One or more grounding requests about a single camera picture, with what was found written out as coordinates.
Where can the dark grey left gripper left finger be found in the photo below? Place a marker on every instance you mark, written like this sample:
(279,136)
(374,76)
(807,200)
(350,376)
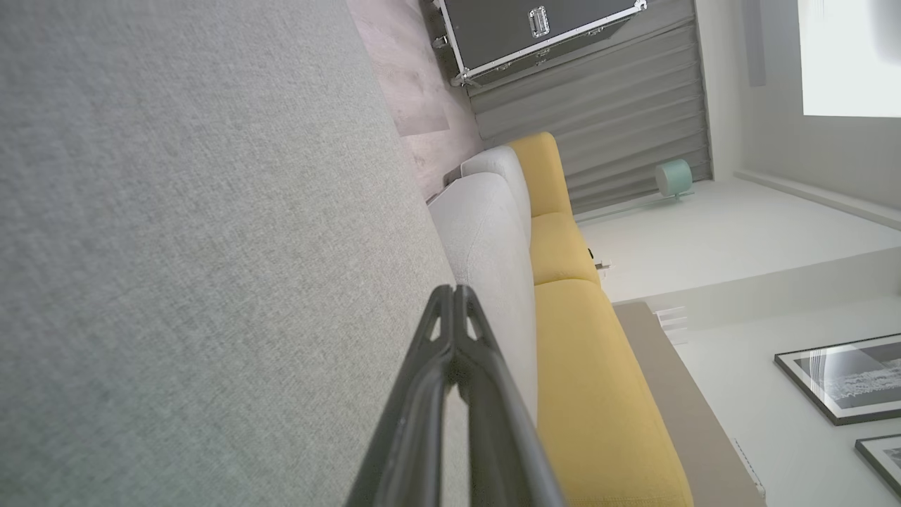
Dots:
(408,422)

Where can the rounded yellow sofa end cushion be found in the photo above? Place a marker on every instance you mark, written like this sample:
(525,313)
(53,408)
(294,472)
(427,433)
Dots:
(542,172)

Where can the small black white object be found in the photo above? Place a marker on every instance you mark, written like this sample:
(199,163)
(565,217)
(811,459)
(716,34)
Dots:
(600,262)

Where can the small black framed picture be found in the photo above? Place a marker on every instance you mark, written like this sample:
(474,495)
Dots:
(883,461)

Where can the bright ceiling light panel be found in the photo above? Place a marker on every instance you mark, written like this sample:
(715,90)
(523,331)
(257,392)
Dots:
(845,56)

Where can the long yellow sofa back cushion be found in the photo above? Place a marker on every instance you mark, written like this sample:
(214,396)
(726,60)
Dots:
(598,408)

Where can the large black framed picture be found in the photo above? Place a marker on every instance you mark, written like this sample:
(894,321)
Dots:
(845,377)

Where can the short yellow sofa back cushion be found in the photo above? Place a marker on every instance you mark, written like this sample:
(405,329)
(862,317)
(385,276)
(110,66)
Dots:
(563,246)

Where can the grey pleated curtain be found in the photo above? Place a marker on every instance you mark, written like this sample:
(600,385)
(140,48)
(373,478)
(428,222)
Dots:
(598,120)

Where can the medium grey sofa seat cushion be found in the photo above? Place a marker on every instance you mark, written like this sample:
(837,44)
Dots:
(486,246)

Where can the small grey sofa seat cushion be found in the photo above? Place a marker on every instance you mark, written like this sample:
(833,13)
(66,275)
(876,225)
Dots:
(503,169)

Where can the mint green lamp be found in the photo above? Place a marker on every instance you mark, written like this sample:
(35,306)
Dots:
(673,178)

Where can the black flight case on wheels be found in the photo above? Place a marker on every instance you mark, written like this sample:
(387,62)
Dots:
(493,28)

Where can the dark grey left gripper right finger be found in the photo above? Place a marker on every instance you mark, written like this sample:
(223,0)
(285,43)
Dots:
(503,436)

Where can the beige low partition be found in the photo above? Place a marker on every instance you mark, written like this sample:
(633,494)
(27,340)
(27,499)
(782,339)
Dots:
(676,394)

